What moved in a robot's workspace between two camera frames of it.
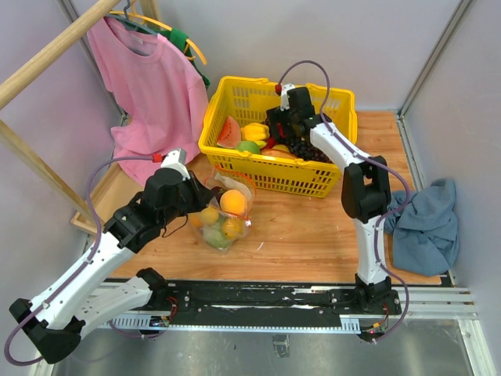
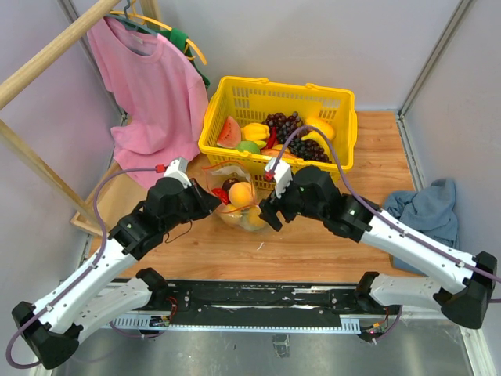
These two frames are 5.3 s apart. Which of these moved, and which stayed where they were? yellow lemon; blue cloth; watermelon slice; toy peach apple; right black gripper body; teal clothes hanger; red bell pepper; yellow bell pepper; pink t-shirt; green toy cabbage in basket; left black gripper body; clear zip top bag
Moved: clear zip top bag; yellow lemon; right black gripper body; red bell pepper
Stayed: left black gripper body; green toy cabbage in basket; blue cloth; watermelon slice; teal clothes hanger; yellow bell pepper; toy peach apple; pink t-shirt
